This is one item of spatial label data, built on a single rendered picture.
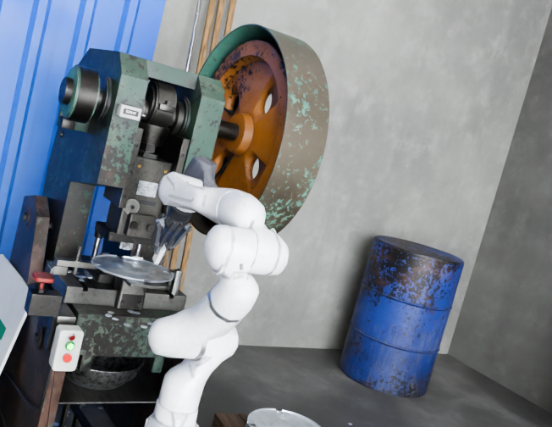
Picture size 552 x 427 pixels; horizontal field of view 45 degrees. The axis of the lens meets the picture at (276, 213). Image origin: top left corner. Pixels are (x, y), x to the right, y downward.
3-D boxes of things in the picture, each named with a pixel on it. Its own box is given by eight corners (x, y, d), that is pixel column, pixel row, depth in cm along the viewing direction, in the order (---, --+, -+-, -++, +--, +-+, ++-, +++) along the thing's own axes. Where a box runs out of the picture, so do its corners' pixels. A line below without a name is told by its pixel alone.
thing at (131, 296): (160, 323, 227) (169, 285, 225) (121, 320, 219) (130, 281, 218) (135, 297, 248) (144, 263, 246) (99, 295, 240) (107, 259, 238)
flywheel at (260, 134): (357, 66, 233) (260, 45, 292) (311, 50, 222) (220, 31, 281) (297, 258, 246) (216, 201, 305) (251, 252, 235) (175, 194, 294)
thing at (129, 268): (81, 252, 240) (81, 251, 240) (155, 261, 256) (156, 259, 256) (106, 279, 216) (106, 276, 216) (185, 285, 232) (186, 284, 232)
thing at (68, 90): (239, 158, 252) (251, 113, 249) (63, 119, 215) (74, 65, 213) (218, 150, 266) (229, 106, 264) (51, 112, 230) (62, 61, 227)
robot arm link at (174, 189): (259, 195, 179) (216, 181, 206) (195, 178, 170) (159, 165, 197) (247, 235, 179) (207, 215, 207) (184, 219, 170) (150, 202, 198)
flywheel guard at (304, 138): (295, 269, 237) (356, 40, 227) (225, 261, 222) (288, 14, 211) (181, 203, 322) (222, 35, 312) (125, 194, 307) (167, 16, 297)
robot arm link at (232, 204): (251, 195, 158) (309, 210, 166) (223, 185, 174) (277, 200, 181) (229, 273, 159) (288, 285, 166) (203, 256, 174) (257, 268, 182)
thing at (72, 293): (184, 312, 248) (187, 296, 247) (63, 302, 223) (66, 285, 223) (154, 285, 273) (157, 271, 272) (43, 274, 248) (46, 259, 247)
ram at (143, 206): (159, 241, 239) (179, 162, 235) (119, 236, 230) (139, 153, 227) (143, 230, 253) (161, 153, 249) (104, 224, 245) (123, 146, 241)
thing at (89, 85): (104, 141, 223) (118, 75, 220) (69, 134, 217) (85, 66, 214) (85, 131, 242) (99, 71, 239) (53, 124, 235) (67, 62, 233)
